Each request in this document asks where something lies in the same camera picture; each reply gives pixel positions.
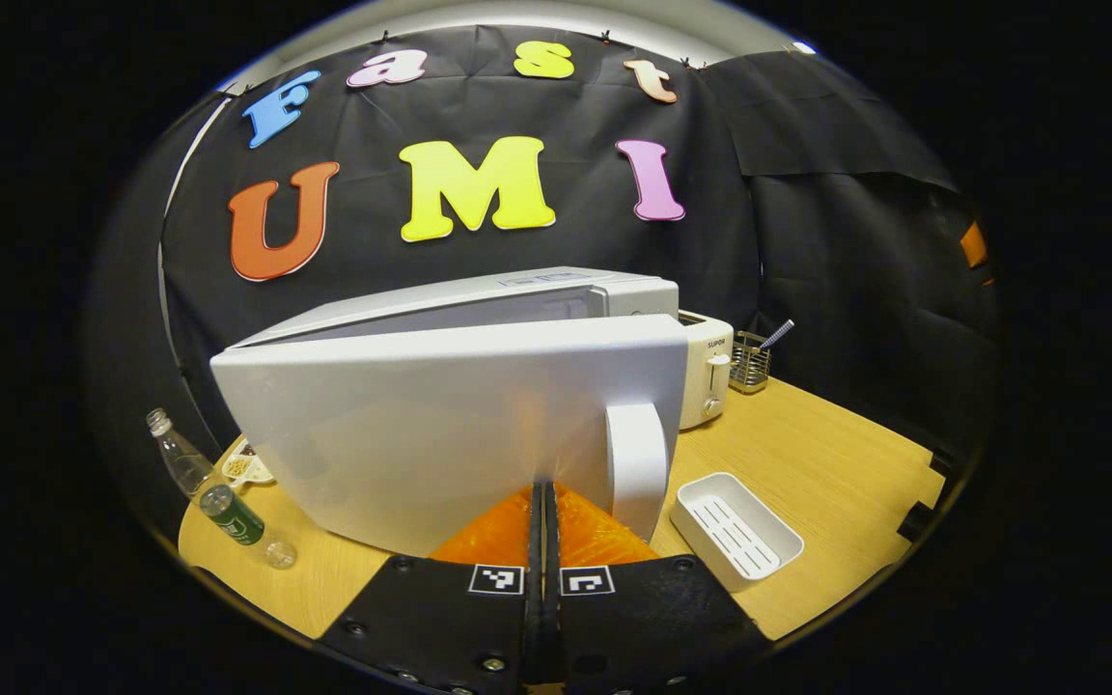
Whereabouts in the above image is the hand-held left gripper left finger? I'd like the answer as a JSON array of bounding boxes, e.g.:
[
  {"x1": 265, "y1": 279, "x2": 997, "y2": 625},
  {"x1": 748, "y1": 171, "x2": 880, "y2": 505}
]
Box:
[{"x1": 318, "y1": 483, "x2": 543, "y2": 695}]

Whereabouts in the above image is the green label plastic bottle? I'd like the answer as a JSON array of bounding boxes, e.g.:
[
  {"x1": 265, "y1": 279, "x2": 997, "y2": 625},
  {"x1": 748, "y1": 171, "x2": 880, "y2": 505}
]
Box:
[{"x1": 199, "y1": 485, "x2": 298, "y2": 570}]

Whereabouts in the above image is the small dish of beans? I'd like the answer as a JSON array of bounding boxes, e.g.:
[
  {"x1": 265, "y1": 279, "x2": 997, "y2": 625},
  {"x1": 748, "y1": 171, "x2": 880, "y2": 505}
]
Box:
[{"x1": 221, "y1": 439, "x2": 275, "y2": 487}]

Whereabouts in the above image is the white toaster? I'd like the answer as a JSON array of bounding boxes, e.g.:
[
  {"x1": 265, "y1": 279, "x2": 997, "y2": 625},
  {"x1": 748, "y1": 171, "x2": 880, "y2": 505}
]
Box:
[{"x1": 677, "y1": 311, "x2": 736, "y2": 431}]

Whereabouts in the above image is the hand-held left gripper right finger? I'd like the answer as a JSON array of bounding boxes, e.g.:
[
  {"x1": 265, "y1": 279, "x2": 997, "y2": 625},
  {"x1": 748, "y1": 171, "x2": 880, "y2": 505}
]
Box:
[{"x1": 544, "y1": 483, "x2": 774, "y2": 691}]

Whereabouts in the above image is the wire utensil holder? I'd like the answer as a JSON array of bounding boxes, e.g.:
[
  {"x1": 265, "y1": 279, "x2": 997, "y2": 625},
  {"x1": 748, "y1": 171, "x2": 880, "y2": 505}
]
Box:
[{"x1": 730, "y1": 331, "x2": 772, "y2": 395}]

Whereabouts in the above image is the black table clamp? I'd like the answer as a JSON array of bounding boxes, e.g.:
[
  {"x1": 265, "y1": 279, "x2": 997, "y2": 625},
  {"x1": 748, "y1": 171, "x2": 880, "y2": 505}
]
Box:
[{"x1": 897, "y1": 500, "x2": 934, "y2": 543}]

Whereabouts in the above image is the white rectangular plastic tray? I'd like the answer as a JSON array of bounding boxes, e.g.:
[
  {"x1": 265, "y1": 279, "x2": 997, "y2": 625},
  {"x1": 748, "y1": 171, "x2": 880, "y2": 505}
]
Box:
[{"x1": 670, "y1": 472, "x2": 805, "y2": 593}]

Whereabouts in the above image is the white microwave oven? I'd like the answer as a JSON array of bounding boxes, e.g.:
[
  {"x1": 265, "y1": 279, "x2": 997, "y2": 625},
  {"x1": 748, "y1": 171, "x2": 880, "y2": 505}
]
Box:
[{"x1": 210, "y1": 266, "x2": 690, "y2": 559}]

